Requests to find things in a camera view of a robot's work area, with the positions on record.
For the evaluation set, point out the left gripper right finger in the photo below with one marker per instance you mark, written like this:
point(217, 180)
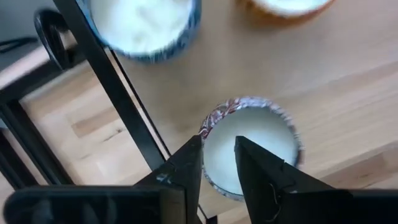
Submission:
point(295, 205)

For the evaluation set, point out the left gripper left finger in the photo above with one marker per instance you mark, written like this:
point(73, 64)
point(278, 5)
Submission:
point(124, 205)

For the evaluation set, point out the red patterned candle tin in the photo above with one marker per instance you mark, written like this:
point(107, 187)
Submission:
point(264, 130)

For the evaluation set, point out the blue patterned candle tin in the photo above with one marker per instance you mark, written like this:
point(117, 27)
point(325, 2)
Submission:
point(140, 25)

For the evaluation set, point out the orange patterned candle tin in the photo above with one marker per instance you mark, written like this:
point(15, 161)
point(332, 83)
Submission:
point(289, 6)

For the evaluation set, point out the black clamp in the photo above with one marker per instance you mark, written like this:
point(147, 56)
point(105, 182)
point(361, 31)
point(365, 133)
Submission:
point(46, 34)

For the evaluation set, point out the black metal table frame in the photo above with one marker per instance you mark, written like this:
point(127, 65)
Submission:
point(32, 140)

